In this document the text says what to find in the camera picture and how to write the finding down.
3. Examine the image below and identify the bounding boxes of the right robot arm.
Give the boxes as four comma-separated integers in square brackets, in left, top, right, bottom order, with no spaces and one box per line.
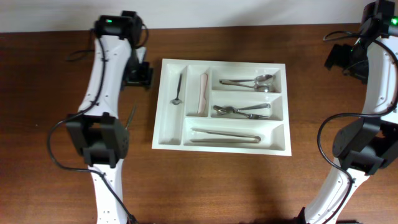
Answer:
[293,0,397,223]

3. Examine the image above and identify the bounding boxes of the steel fork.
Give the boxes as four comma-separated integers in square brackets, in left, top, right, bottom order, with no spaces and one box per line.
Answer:
[213,103,271,114]
[213,105,269,120]

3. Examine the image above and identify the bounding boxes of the black cable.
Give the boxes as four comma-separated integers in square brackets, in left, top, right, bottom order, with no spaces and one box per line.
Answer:
[317,29,398,224]
[46,23,150,224]

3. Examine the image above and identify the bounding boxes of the long metal tongs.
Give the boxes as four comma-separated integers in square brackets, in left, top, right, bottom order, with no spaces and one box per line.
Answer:
[190,128,262,144]

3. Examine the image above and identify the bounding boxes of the steel tablespoon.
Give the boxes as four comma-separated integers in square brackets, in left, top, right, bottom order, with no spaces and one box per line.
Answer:
[219,79,277,93]
[231,74,274,85]

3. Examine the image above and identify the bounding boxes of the small teaspoon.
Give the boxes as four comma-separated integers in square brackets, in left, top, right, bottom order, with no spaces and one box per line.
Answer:
[125,105,137,129]
[171,73,182,106]

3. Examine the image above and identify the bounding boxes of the left black cable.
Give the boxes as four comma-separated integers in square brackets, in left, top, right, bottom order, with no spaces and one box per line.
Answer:
[46,23,150,224]

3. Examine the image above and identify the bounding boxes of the pink plastic knife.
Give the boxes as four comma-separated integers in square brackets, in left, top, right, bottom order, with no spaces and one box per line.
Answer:
[197,73,208,114]

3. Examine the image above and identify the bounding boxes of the white plastic cutlery tray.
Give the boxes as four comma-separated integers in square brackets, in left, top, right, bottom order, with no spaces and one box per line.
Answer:
[152,59,292,156]

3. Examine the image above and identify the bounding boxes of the right black cable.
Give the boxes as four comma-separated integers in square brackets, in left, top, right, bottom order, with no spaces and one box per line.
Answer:
[317,29,398,224]

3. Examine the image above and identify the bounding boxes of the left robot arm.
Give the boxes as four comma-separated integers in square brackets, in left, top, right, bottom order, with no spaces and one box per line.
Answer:
[65,11,153,223]

